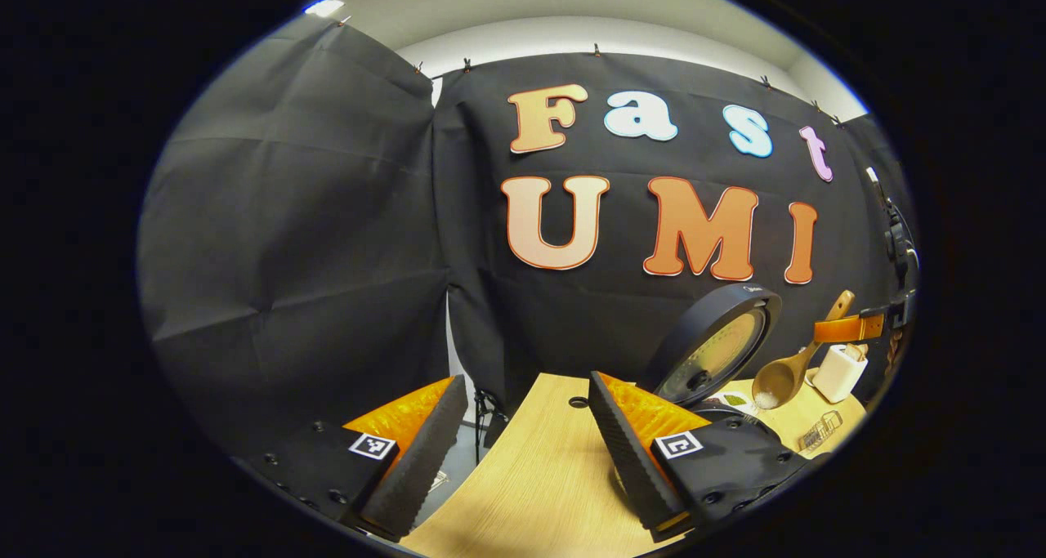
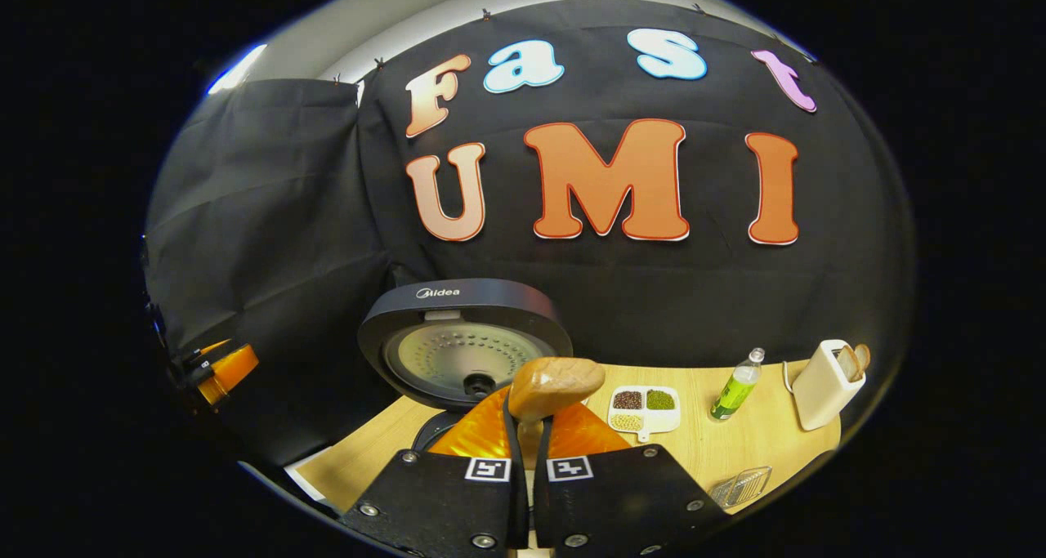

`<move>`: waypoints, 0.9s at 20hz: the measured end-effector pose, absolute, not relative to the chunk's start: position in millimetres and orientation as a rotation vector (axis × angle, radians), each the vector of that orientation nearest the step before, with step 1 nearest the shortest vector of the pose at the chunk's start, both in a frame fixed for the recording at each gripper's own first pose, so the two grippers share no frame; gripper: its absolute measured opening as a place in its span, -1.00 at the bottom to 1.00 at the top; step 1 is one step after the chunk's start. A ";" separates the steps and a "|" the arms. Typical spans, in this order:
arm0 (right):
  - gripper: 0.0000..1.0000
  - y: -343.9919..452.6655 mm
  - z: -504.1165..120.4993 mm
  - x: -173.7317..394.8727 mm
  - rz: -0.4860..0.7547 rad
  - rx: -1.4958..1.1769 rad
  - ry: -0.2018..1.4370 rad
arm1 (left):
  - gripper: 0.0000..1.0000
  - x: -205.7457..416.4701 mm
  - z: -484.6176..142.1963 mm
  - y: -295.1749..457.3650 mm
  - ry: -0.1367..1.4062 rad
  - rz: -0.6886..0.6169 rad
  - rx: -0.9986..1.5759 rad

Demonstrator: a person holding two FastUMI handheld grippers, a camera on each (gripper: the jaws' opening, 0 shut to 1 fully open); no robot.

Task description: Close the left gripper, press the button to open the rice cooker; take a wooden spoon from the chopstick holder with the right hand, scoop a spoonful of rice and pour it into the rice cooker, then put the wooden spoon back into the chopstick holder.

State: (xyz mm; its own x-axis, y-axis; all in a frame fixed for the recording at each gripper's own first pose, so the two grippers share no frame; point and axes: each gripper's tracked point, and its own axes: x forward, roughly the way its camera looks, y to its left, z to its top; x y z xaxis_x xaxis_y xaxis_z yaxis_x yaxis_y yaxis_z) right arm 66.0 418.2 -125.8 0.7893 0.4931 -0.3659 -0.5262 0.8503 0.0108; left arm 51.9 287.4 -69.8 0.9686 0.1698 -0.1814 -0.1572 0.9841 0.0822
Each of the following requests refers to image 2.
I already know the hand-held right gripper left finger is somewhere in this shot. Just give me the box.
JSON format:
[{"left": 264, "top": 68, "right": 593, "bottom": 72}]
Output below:
[{"left": 339, "top": 385, "right": 530, "bottom": 558}]

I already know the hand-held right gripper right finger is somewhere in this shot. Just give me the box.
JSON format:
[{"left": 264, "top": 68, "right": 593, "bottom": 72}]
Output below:
[{"left": 531, "top": 399, "right": 732, "bottom": 558}]

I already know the metal wire chopstick holder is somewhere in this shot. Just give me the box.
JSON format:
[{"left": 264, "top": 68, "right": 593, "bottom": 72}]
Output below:
[{"left": 709, "top": 465, "right": 773, "bottom": 510}]

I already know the dark grey rice cooker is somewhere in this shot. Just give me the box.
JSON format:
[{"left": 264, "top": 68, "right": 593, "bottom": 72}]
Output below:
[{"left": 358, "top": 279, "right": 574, "bottom": 454}]

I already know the white divided bean dish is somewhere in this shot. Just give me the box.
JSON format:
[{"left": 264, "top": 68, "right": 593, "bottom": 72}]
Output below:
[{"left": 607, "top": 386, "right": 682, "bottom": 444}]

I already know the green label plastic bottle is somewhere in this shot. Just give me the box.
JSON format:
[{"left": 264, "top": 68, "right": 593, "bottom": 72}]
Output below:
[{"left": 709, "top": 347, "right": 767, "bottom": 422}]

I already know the black backdrop cloth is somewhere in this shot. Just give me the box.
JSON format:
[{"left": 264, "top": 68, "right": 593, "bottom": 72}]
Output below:
[{"left": 143, "top": 0, "right": 916, "bottom": 469}]

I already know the white toaster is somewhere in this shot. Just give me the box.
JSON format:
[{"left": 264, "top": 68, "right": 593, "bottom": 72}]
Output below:
[{"left": 791, "top": 339, "right": 867, "bottom": 432}]

